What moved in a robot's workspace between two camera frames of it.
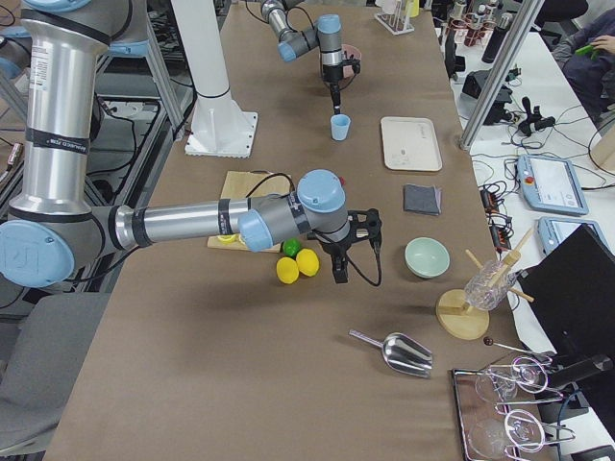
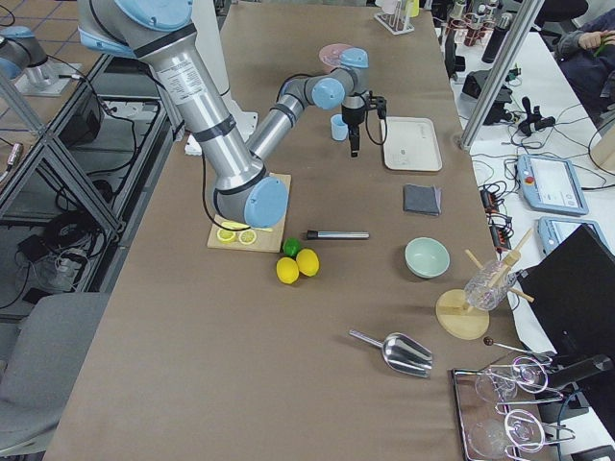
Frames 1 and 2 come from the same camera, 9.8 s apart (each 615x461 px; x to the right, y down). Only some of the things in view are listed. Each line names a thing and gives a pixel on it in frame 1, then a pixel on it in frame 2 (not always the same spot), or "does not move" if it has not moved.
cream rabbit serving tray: x=410 y=144 does not move
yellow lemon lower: x=286 y=270 does not move
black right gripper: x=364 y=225 to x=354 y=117
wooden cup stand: x=468 y=324 does not move
